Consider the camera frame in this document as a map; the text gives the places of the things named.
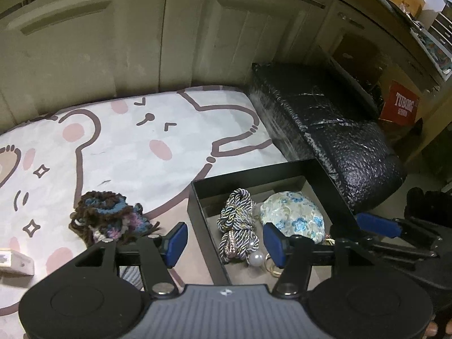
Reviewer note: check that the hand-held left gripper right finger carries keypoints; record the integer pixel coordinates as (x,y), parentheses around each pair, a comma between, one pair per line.
(273,245)

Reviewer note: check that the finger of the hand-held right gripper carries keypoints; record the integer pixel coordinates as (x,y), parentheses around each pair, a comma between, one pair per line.
(378,225)
(406,250)

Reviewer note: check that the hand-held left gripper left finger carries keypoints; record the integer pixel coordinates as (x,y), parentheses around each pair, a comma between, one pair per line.
(176,243)

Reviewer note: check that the black box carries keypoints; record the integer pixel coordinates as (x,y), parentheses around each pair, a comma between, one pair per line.
(203,219)

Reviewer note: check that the brown blue yarn scrunchie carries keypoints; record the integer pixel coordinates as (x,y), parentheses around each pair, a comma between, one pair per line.
(106,215)

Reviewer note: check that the small cream box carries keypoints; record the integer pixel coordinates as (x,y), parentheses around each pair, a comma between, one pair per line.
(17,263)

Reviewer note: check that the gold rings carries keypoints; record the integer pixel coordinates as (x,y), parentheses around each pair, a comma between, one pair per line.
(272,270)

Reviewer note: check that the blue floral fabric pouch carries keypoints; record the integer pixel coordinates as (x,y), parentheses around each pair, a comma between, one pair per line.
(293,215)

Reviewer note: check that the black shiny bag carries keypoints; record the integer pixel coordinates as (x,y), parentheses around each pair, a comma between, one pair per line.
(423,201)

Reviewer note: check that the black foam wrapped package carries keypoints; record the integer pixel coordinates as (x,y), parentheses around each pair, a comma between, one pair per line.
(335,130)

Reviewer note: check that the cartoon bear printed mat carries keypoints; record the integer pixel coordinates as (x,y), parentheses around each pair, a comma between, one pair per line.
(123,148)

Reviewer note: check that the red carton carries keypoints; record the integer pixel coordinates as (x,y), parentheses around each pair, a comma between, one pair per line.
(399,104)

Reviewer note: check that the beige panelled cabinet door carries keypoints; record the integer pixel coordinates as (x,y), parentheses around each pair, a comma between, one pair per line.
(229,42)
(88,60)

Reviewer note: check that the small drawer unit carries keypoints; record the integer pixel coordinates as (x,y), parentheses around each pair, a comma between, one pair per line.
(443,28)

